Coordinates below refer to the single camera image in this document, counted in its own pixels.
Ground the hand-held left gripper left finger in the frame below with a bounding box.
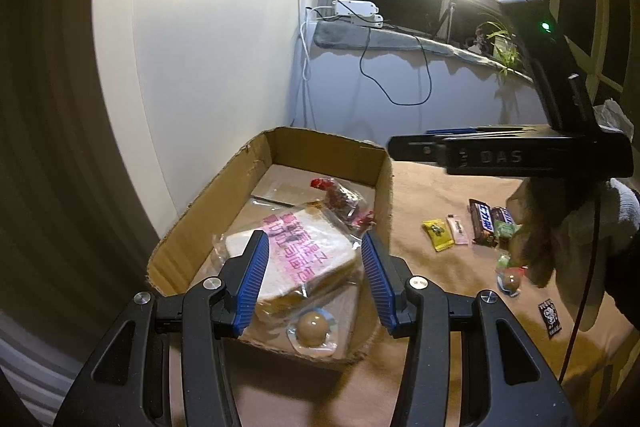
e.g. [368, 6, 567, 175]
[62, 229, 271, 427]

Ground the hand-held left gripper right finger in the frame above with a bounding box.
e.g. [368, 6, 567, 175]
[361, 232, 576, 427]

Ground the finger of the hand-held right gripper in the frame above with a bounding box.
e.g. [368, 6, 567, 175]
[426, 125, 533, 138]
[387, 134, 451, 168]

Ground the sliced bread packet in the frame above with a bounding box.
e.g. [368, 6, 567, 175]
[212, 202, 363, 323]

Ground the yellow candy packet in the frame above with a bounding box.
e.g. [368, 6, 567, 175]
[421, 219, 455, 253]

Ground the cardboard box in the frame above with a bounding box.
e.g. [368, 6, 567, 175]
[146, 126, 395, 370]

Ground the brown chocolate bar blue print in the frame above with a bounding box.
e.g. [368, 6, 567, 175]
[468, 199, 501, 248]
[490, 206, 518, 229]

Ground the pink candy packet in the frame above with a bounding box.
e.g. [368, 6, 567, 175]
[446, 214, 471, 247]

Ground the braised egg packet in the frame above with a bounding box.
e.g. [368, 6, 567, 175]
[286, 307, 338, 355]
[494, 254, 531, 298]

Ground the small black packet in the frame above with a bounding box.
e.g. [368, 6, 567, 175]
[537, 301, 561, 335]

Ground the person's right forearm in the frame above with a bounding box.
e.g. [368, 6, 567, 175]
[602, 232, 640, 328]

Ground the person's right hand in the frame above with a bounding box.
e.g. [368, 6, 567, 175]
[505, 177, 640, 333]

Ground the white lace cloth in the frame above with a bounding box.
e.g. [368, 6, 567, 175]
[594, 98, 636, 134]

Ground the red snack packet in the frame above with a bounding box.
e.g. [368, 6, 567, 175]
[310, 177, 376, 233]

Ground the potted spider plant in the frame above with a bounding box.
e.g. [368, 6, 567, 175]
[472, 19, 526, 82]

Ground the white power strip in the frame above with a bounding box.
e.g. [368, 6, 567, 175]
[332, 0, 385, 28]

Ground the ring light stand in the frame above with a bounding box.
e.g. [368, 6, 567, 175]
[435, 0, 457, 40]

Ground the white cable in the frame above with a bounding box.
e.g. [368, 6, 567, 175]
[299, 6, 336, 128]

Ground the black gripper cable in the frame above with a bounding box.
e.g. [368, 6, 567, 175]
[557, 184, 601, 385]

